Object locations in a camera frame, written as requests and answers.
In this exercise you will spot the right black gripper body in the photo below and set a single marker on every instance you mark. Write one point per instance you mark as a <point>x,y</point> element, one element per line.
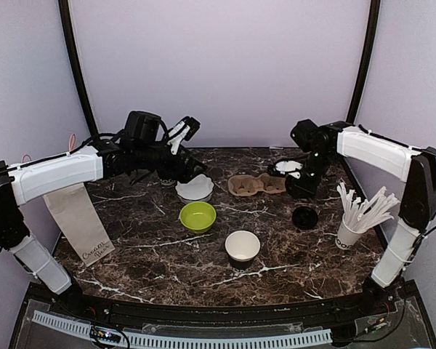
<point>312,186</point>

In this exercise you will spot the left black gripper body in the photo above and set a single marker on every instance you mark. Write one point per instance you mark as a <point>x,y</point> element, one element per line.
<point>174,172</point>

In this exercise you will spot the stack of black lids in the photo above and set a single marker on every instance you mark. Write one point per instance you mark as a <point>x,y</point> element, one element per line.
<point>304,218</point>

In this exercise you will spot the cardboard cup carrier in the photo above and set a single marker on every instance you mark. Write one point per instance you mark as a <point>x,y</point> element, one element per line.
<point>244,185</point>

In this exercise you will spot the kraft paper bag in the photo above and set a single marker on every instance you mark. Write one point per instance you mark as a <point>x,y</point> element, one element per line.
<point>80,225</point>

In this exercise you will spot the stack of paper cups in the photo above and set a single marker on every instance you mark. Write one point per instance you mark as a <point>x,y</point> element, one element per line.
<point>167,182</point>

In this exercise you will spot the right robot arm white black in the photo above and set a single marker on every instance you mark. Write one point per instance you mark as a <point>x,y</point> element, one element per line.
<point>414,167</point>

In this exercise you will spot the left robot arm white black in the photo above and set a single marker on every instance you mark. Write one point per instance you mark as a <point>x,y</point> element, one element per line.
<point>143,144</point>

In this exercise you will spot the white scalloped bowl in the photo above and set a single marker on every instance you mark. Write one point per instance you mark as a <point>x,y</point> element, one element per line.
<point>199,188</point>

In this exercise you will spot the green bowl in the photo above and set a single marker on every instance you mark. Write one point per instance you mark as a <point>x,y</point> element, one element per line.
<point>198,216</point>

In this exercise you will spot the bundle of wrapped straws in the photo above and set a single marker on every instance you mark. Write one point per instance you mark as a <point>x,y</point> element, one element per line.
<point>362,214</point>

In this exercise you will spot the white cup holding straws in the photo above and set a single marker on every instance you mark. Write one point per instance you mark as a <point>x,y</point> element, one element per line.
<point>346,237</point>

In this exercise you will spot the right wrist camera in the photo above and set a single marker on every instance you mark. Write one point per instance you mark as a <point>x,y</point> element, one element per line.
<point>284,168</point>

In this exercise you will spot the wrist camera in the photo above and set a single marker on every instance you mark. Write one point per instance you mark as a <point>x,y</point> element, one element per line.
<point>183,130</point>
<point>284,168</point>

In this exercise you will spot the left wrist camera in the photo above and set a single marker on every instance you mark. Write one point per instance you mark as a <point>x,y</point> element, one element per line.
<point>183,130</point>

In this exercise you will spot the black front rail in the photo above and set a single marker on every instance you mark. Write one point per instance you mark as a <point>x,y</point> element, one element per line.
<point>335,311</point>

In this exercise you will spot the right black frame post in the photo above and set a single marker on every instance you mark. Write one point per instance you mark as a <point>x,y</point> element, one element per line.
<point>365,59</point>

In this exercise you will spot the black frame post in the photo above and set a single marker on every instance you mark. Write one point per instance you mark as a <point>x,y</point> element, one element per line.
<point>365,59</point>
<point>70,42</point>

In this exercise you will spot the left black frame post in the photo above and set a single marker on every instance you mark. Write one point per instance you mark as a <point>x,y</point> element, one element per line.
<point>70,42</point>

